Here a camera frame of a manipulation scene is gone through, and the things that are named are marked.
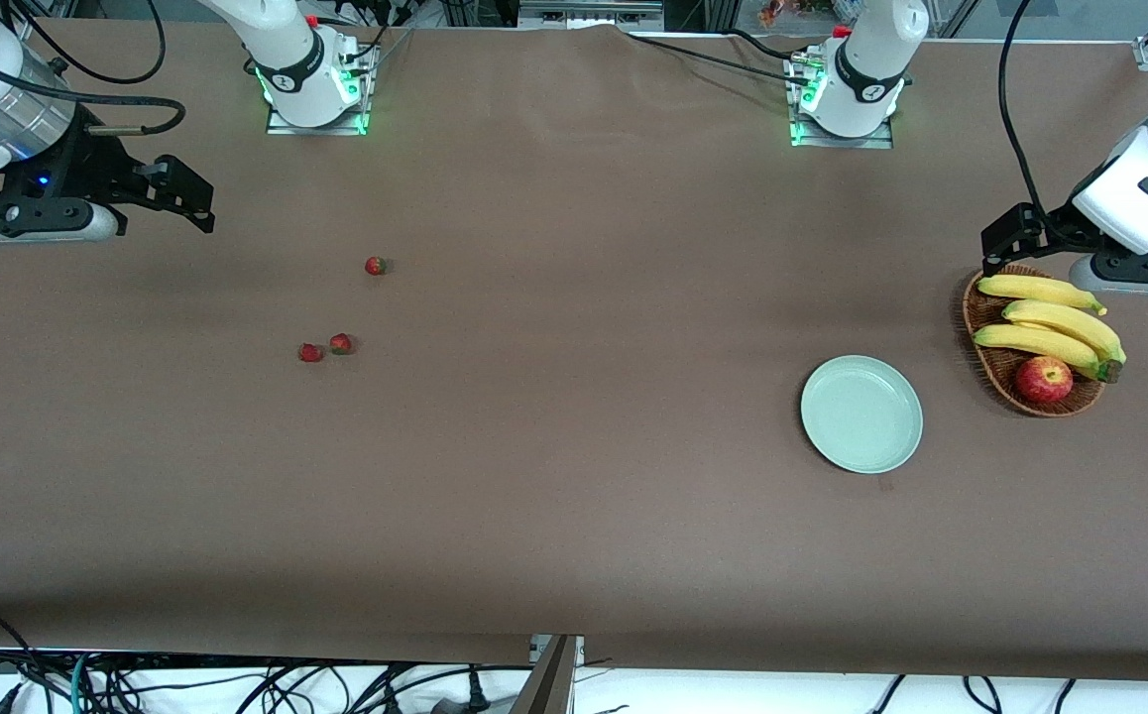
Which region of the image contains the pale green plate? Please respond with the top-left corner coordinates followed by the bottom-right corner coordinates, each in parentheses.
top-left (800, 355), bottom-right (924, 475)

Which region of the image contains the yellow banana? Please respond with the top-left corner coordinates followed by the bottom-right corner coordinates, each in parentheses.
top-left (977, 274), bottom-right (1108, 316)
top-left (1002, 299), bottom-right (1127, 366)
top-left (974, 323), bottom-right (1122, 384)

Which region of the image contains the brown wicker basket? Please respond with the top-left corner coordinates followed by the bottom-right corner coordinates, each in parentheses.
top-left (962, 263), bottom-right (1105, 418)

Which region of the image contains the red apple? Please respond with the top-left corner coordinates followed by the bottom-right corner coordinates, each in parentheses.
top-left (1016, 356), bottom-right (1074, 405)

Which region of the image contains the colourful background object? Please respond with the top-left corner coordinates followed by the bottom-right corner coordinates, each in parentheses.
top-left (757, 0), bottom-right (867, 28)

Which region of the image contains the silver background equipment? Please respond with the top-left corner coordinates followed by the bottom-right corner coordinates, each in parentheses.
top-left (517, 0), bottom-right (666, 31)

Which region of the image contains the brown table cover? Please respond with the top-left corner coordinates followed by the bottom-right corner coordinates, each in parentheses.
top-left (0, 18), bottom-right (1148, 683)

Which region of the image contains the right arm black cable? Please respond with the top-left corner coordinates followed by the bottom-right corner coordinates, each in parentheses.
top-left (0, 0), bottom-right (188, 135)

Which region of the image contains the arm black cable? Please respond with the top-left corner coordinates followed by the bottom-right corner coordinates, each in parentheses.
top-left (0, 0), bottom-right (188, 135)
top-left (996, 0), bottom-right (1046, 214)

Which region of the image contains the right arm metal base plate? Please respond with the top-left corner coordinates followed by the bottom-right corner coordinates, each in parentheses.
top-left (265, 40), bottom-right (372, 137)

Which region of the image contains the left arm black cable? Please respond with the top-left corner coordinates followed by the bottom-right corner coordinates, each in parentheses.
top-left (996, 0), bottom-right (1046, 214)

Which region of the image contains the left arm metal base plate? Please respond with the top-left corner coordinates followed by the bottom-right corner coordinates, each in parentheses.
top-left (785, 55), bottom-right (895, 150)

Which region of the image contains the short black table cable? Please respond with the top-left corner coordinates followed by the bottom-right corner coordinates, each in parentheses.
top-left (728, 28), bottom-right (803, 62)

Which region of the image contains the long black table cable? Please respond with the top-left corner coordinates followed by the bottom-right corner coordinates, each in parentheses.
top-left (624, 33), bottom-right (813, 88)

